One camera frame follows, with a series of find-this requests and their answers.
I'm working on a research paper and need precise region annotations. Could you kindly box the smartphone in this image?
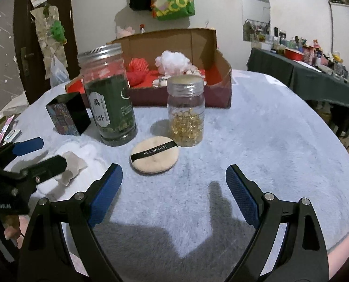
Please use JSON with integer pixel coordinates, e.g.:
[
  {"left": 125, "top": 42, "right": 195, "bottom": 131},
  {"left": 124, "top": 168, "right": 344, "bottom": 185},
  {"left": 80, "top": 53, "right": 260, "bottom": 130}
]
[{"left": 0, "top": 114, "right": 16, "bottom": 149}]

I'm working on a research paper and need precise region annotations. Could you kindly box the person's left hand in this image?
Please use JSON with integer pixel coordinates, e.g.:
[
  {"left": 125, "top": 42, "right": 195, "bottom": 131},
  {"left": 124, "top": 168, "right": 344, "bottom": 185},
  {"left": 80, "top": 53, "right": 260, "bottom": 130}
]
[{"left": 0, "top": 214, "right": 24, "bottom": 249}]

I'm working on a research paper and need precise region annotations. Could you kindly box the cluster of cosmetic bottles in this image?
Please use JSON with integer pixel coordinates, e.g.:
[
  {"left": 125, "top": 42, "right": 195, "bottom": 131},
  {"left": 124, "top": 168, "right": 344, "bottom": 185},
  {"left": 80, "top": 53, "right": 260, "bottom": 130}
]
[{"left": 272, "top": 26, "right": 349, "bottom": 78}]

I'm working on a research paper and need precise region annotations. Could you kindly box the beige hanging organiser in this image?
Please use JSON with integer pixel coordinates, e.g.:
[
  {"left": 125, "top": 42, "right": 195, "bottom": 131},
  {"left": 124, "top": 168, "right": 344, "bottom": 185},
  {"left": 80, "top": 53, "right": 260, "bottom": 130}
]
[{"left": 30, "top": 4, "right": 69, "bottom": 80}]

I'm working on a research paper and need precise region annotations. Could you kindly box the beige powder puff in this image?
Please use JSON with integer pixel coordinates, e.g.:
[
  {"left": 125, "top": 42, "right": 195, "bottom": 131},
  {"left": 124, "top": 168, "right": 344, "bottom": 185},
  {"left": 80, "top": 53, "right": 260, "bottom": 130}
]
[{"left": 129, "top": 137, "right": 180, "bottom": 174}]

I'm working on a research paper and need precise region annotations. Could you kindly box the cream knitted toy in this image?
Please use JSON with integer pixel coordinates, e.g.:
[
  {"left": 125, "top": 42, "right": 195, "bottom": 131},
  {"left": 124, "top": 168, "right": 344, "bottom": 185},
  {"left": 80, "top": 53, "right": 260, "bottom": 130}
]
[{"left": 186, "top": 66, "right": 206, "bottom": 77}]

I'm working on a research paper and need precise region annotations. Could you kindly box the small jar of gold capsules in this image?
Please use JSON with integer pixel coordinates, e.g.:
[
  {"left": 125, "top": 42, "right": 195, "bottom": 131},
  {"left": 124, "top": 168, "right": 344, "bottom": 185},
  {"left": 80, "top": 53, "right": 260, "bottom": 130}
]
[{"left": 166, "top": 75, "right": 207, "bottom": 147}]

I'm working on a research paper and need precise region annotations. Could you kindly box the white soft cloth wad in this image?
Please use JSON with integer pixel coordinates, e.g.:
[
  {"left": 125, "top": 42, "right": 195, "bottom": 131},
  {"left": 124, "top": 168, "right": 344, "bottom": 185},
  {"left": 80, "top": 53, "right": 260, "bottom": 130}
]
[{"left": 55, "top": 151, "right": 87, "bottom": 186}]

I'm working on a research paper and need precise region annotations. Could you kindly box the wall mirror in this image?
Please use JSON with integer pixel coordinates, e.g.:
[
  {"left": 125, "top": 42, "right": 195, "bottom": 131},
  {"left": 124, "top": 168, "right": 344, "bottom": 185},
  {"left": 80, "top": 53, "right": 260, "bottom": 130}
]
[{"left": 240, "top": 0, "right": 272, "bottom": 43}]

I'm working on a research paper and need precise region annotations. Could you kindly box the dark wooden door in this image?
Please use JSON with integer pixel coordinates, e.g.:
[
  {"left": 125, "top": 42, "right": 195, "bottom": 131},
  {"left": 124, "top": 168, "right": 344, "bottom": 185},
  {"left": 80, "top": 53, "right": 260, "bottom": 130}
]
[{"left": 13, "top": 0, "right": 81, "bottom": 103}]

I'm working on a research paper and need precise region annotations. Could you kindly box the patterned box with black lid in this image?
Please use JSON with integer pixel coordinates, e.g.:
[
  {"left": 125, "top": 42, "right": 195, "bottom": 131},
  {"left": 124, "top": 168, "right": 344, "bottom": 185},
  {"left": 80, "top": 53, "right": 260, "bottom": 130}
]
[{"left": 45, "top": 92, "right": 92, "bottom": 136}]

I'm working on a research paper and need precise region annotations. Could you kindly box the red bowl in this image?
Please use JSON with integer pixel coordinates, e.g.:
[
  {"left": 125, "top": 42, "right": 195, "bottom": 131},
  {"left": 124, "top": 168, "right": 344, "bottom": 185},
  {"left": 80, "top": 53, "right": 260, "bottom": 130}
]
[{"left": 284, "top": 48, "right": 305, "bottom": 62}]

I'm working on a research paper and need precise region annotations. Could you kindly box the green plush toy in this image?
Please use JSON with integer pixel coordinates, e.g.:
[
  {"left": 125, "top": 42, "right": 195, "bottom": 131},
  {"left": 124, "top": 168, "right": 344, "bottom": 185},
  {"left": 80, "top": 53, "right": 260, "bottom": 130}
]
[{"left": 50, "top": 20, "right": 67, "bottom": 43}]

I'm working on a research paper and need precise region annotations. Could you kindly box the white charger device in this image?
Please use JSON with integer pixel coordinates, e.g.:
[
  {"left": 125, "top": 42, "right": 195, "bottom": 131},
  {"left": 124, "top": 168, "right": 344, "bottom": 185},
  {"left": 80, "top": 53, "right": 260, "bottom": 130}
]
[{"left": 3, "top": 129, "right": 22, "bottom": 144}]

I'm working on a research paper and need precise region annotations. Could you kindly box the cardboard box with red lining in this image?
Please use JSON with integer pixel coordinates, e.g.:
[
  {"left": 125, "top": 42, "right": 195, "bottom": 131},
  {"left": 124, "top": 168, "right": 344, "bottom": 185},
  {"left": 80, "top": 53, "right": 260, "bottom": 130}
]
[{"left": 66, "top": 28, "right": 233, "bottom": 109}]

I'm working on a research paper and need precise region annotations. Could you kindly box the tall jar of green leaves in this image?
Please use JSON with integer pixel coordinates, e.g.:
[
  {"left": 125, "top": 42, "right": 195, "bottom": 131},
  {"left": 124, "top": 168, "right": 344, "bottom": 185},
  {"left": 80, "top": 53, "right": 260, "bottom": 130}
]
[{"left": 77, "top": 43, "right": 138, "bottom": 147}]

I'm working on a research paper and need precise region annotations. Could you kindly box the pink table cloth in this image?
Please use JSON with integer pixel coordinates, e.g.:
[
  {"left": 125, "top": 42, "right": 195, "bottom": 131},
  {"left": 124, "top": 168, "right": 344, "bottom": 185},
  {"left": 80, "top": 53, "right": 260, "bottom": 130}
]
[{"left": 327, "top": 232, "right": 349, "bottom": 282}]

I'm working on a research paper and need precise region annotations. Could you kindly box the side table with dark cloth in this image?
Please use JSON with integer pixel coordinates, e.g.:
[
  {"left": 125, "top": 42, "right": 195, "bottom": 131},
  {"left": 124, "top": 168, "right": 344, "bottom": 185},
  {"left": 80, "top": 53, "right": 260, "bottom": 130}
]
[{"left": 246, "top": 47, "right": 349, "bottom": 141}]

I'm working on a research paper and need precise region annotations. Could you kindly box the red mesh bath pouf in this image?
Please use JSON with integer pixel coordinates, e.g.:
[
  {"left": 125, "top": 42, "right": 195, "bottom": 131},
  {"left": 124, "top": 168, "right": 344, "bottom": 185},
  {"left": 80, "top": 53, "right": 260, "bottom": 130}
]
[{"left": 128, "top": 57, "right": 150, "bottom": 72}]

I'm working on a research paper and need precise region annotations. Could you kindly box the white plastic bag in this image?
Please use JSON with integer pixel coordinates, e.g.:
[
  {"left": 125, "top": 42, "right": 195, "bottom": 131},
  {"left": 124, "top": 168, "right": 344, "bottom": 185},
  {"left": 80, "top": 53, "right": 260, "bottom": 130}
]
[{"left": 50, "top": 55, "right": 70, "bottom": 87}]

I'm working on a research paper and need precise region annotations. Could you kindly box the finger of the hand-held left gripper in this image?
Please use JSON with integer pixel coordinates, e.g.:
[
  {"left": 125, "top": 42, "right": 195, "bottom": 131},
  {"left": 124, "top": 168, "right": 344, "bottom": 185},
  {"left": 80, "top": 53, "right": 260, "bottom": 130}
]
[
  {"left": 0, "top": 137, "right": 44, "bottom": 168},
  {"left": 4, "top": 154, "right": 68, "bottom": 188}
]

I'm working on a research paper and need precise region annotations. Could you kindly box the door handle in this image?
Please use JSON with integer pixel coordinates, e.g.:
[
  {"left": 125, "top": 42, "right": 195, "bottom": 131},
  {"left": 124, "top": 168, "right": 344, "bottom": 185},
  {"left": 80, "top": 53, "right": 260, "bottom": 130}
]
[{"left": 20, "top": 47, "right": 34, "bottom": 74}]

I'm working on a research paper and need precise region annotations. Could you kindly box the pink pig plush toy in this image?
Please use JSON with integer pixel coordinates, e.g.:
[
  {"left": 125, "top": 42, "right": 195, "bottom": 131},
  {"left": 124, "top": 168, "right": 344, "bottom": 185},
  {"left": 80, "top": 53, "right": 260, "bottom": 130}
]
[{"left": 116, "top": 25, "right": 137, "bottom": 39}]

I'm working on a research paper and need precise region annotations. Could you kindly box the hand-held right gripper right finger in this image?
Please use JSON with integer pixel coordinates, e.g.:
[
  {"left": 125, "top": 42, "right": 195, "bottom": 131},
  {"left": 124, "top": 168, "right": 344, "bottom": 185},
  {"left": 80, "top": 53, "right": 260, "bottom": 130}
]
[{"left": 225, "top": 164, "right": 330, "bottom": 282}]

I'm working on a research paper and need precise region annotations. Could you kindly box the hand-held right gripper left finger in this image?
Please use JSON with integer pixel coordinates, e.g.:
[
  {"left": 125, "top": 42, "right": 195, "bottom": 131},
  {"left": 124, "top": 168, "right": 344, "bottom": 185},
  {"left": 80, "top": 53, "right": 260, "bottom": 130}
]
[{"left": 17, "top": 163, "right": 123, "bottom": 282}]

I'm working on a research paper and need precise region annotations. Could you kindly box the white mesh bath pouf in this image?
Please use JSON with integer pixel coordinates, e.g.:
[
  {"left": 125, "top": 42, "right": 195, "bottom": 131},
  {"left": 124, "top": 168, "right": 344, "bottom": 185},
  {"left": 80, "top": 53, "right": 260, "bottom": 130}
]
[{"left": 154, "top": 50, "right": 191, "bottom": 75}]

